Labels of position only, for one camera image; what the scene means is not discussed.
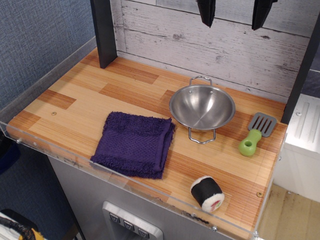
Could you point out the white appliance on right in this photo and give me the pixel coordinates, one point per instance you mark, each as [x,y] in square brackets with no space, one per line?
[298,168]

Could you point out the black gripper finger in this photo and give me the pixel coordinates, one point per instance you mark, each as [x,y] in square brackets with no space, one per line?
[261,10]
[207,10]

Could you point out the silver button control panel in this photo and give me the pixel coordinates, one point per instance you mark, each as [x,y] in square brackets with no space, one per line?
[124,225]

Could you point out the toy spatula green handle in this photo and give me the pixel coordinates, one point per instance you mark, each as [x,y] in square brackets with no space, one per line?
[260,126]

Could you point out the clear acrylic guard rail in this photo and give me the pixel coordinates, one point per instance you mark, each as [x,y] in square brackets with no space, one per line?
[63,117]

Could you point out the dark grey right post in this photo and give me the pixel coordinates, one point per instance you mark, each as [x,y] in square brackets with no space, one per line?
[302,73]

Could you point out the plush sushi roll toy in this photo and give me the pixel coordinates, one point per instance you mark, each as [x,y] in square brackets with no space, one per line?
[207,193]

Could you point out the yellow black object bottom left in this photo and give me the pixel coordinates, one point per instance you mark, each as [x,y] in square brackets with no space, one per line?
[14,226]

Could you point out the purple cloth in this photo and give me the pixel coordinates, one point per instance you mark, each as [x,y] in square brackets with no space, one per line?
[135,145]

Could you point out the stainless steel bowl with handles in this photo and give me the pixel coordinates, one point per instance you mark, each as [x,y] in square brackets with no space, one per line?
[202,106]

